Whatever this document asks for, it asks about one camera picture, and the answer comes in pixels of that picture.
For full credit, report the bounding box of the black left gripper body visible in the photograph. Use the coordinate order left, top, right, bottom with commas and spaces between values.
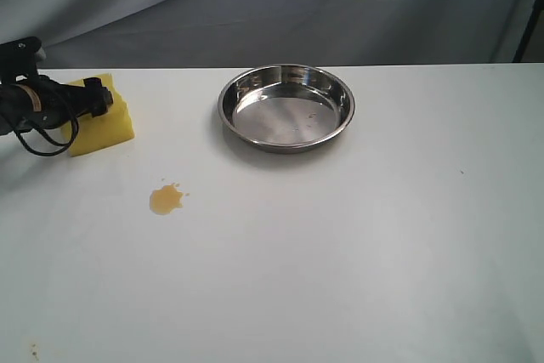
1, 76, 88, 130

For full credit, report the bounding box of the yellow sponge block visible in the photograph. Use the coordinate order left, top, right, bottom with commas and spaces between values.
68, 73, 134, 156

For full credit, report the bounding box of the brown liquid spill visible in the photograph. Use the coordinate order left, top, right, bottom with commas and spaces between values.
149, 182, 190, 216

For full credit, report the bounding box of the grey backdrop cloth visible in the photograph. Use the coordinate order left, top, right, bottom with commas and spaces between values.
1, 0, 532, 68

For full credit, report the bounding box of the round stainless steel pan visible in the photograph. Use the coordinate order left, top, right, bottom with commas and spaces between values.
218, 64, 356, 154

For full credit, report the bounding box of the black stand pole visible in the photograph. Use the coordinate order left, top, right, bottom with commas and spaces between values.
512, 0, 543, 63

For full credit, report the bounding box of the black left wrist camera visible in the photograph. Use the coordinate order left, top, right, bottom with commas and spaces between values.
0, 37, 46, 83

